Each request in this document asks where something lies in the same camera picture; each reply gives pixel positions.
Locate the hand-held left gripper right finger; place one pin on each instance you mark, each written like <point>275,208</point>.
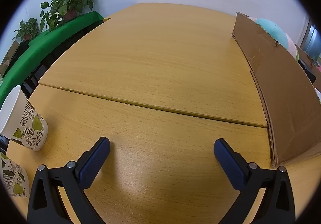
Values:
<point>230,166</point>

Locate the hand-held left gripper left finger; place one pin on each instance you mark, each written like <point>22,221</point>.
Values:
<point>95,163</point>

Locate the large brown cardboard box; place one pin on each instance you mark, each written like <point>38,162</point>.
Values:
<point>280,93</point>

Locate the leaf print paper cup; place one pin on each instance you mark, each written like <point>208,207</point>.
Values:
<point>12,176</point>
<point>30,126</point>

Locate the black chair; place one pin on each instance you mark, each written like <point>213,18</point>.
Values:
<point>32,79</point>

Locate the open brown cardboard box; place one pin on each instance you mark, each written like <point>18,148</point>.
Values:
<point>304,55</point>

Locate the green tablecloth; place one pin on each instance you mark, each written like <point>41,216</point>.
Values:
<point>50,38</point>

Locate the small brown cardboard box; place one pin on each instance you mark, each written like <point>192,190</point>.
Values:
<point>10,55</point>

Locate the teal and pink plush pig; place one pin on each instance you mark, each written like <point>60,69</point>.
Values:
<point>270,29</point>

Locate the small potted green plant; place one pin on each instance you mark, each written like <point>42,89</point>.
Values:
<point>28,28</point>

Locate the large potted green plant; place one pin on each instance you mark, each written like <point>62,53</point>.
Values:
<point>67,0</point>

